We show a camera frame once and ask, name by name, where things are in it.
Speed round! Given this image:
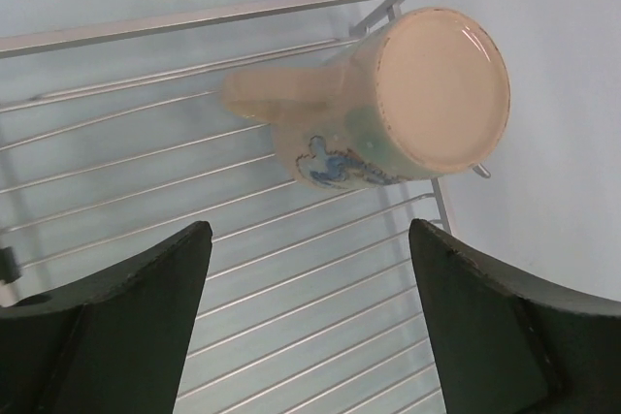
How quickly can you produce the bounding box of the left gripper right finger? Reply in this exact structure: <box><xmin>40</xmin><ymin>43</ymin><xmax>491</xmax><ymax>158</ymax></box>
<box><xmin>409</xmin><ymin>219</ymin><xmax>620</xmax><ymax>413</ymax></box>

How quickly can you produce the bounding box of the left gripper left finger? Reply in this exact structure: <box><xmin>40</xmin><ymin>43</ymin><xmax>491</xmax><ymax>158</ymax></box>
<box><xmin>1</xmin><ymin>221</ymin><xmax>212</xmax><ymax>413</ymax></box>

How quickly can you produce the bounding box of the beige printed mug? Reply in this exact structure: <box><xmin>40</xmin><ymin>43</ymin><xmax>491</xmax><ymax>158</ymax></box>
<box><xmin>221</xmin><ymin>7</ymin><xmax>510</xmax><ymax>190</ymax></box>

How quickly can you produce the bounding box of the metal wire dish rack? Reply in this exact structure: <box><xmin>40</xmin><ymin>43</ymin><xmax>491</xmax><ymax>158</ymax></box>
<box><xmin>1</xmin><ymin>0</ymin><xmax>446</xmax><ymax>413</ymax></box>

